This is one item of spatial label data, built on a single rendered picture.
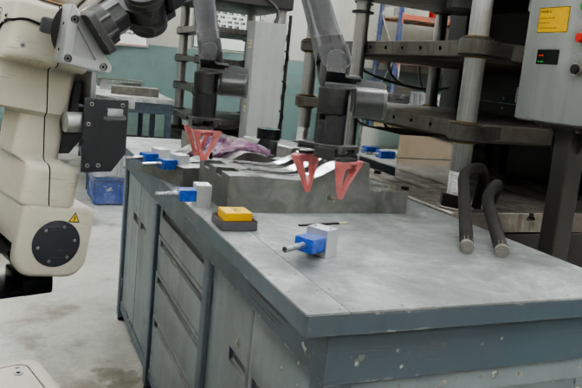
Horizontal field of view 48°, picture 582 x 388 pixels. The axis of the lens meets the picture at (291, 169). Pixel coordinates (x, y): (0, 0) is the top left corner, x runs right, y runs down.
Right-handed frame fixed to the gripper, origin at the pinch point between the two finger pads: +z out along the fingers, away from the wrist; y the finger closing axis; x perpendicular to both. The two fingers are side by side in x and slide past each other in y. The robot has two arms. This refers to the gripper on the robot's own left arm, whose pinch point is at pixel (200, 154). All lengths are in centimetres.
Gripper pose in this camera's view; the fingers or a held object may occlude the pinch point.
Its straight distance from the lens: 157.5
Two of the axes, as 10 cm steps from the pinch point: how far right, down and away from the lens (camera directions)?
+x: -9.4, -0.4, -3.5
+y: -3.4, -1.7, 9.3
